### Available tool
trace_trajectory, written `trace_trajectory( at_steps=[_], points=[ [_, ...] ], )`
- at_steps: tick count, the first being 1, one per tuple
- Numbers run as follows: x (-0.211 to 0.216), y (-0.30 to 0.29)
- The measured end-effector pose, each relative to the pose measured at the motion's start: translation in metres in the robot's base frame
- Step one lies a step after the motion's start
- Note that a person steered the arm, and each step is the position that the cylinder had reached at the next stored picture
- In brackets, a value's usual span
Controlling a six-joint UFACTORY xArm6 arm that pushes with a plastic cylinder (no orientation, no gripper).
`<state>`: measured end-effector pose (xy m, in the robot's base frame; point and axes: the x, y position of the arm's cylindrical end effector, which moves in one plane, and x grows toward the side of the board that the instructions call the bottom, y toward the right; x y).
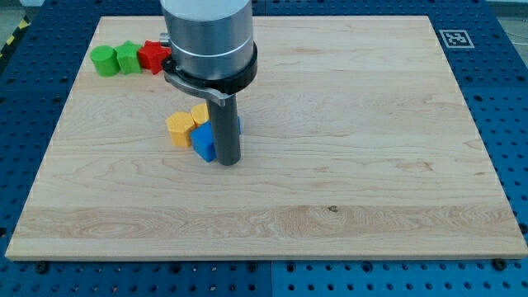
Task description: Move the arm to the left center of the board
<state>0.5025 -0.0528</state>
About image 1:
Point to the blue cube block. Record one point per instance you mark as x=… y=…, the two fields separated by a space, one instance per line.
x=203 y=143

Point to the white fiducial marker tag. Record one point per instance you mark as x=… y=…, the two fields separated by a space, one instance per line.
x=456 y=39

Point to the wooden board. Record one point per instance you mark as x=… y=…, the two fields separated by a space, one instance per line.
x=357 y=143

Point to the black bolt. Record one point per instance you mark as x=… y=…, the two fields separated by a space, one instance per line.
x=499 y=264
x=41 y=268

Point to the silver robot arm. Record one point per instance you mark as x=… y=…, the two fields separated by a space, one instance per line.
x=213 y=55

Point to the red star block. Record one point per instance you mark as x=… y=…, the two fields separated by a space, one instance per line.
x=151 y=55

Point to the black bolt left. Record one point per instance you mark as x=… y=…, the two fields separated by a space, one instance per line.
x=41 y=268

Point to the green star block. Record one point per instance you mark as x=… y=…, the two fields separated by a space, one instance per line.
x=127 y=57

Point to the yellow cylinder block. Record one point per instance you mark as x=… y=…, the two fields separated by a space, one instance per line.
x=200 y=114

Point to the yellow hexagon block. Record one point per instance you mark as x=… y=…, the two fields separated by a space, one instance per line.
x=180 y=125

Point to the black bolt right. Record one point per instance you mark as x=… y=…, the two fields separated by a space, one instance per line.
x=499 y=264

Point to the green cylinder block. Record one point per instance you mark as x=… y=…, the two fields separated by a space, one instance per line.
x=105 y=60

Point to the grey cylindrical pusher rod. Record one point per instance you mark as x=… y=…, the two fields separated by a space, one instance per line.
x=225 y=130

